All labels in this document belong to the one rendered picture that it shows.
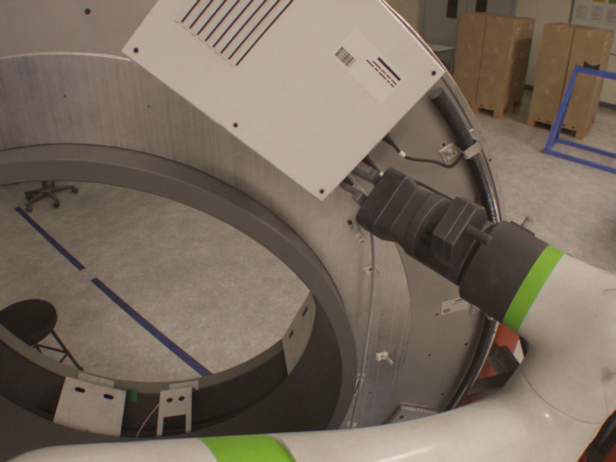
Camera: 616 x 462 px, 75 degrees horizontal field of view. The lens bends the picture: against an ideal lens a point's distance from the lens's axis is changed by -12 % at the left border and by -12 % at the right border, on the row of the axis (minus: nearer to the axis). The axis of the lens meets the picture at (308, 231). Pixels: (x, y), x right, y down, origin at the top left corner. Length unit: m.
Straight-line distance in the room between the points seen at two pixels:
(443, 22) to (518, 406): 9.55
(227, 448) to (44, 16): 0.47
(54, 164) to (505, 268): 0.48
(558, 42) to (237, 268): 5.07
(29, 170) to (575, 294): 0.56
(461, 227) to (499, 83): 6.45
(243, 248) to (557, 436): 2.91
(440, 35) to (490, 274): 9.51
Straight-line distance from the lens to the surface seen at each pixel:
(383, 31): 0.43
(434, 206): 0.48
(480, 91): 6.95
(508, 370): 1.53
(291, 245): 0.57
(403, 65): 0.44
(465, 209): 0.41
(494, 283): 0.44
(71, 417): 1.27
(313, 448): 0.28
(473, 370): 0.92
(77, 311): 2.96
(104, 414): 1.29
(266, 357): 1.36
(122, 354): 2.57
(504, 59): 6.77
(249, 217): 0.54
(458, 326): 0.84
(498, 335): 1.62
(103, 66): 0.55
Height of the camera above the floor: 1.73
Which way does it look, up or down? 31 degrees down
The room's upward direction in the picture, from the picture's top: straight up
